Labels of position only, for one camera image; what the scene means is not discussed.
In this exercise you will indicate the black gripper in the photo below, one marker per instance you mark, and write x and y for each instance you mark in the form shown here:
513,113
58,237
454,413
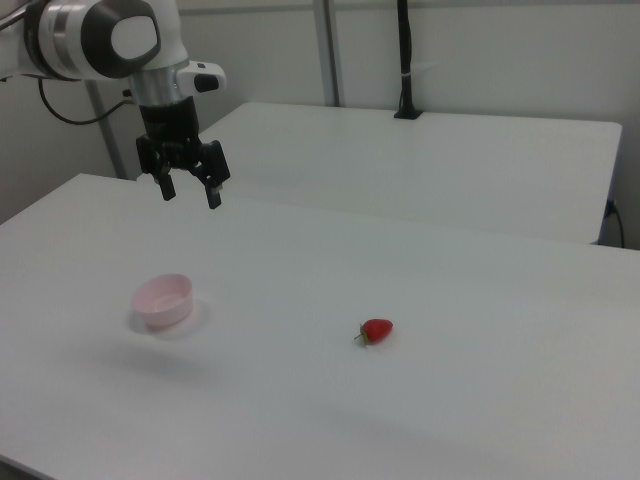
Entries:
169,122

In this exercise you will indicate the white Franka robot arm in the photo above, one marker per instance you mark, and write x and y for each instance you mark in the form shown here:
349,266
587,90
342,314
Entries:
80,37

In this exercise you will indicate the pink plastic bowl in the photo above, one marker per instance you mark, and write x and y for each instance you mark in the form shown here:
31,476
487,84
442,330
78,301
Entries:
162,301

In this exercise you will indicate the red toy strawberry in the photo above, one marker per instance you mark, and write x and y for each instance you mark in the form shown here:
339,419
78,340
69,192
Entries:
377,330

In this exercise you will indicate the white side table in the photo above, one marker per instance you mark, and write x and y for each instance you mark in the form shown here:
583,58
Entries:
425,165

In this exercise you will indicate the grey metal frame post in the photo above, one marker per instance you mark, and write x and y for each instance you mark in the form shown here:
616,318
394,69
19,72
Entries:
106,130
330,50

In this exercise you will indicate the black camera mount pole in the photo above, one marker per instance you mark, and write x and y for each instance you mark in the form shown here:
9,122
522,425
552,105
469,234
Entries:
406,60

